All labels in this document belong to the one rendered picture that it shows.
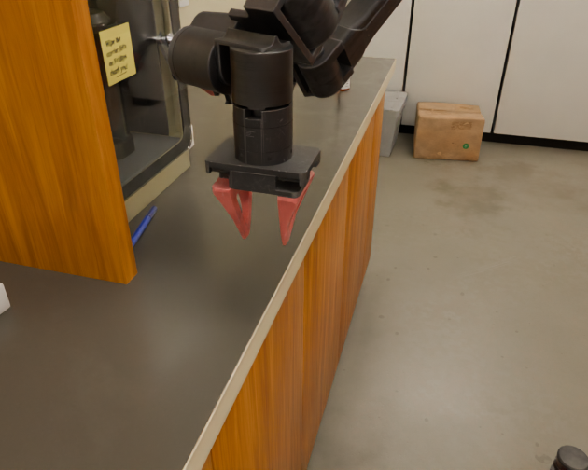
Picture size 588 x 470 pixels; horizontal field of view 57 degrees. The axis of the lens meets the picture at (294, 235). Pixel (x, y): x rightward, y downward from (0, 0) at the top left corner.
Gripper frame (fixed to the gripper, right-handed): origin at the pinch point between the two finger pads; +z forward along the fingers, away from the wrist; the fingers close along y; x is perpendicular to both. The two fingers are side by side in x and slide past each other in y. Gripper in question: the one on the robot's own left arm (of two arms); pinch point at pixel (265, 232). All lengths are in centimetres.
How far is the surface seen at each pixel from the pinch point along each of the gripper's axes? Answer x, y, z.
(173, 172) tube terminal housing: -38, 32, 14
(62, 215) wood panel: -5.8, 31.4, 6.2
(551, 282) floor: -166, -72, 110
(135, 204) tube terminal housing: -24.3, 32.2, 14.2
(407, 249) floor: -175, -9, 110
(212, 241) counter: -19.7, 16.1, 16.1
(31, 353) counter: 9.8, 26.8, 16.1
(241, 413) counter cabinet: -1.6, 5.0, 32.3
